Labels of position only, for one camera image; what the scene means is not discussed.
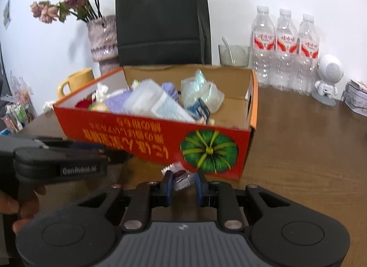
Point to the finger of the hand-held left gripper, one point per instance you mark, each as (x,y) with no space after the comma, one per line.
(86,150)

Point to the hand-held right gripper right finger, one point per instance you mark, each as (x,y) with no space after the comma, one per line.
(200,189)

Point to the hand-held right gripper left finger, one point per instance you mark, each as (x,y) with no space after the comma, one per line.
(168,188)

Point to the small candy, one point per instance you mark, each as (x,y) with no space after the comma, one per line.
(180,178)

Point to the orange cardboard box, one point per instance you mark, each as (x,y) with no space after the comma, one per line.
(143,140)

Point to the white tissue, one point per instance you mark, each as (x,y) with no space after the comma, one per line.
(49,105)
(101,92)

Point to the clear plastic container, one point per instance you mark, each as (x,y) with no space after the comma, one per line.
(143,97)

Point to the person's left hand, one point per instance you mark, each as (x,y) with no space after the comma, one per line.
(28,206)

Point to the yellow soft cloth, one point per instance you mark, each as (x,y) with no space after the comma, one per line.
(99,107)

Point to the red soft item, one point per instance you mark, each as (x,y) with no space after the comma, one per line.
(84,103)

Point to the lavender soft pad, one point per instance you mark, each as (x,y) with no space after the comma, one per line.
(117,102)

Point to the yellow mug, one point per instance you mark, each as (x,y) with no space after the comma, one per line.
(81,82)

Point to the colourful shelf clutter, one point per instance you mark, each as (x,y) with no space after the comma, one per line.
(17,106)

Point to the light blue tissue pack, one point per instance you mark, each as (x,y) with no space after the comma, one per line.
(172,110)

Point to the purple knitted pouch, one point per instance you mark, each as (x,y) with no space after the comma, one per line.
(171,92)

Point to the clear iridescent plastic bag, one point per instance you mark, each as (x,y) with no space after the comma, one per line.
(200,89)

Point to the purple textured vase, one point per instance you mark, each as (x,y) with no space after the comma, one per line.
(104,43)

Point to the glass bowl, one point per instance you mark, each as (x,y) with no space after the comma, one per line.
(233,56)

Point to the black paper bag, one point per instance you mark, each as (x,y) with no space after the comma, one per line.
(160,20)

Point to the clear water bottle red label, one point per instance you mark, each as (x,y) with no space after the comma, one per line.
(262,46)
(286,49)
(309,51)

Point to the white robot figure speaker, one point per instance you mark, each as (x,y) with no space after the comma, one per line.
(328,74)

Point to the wall paper sticker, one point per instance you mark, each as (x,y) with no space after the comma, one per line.
(7,11)

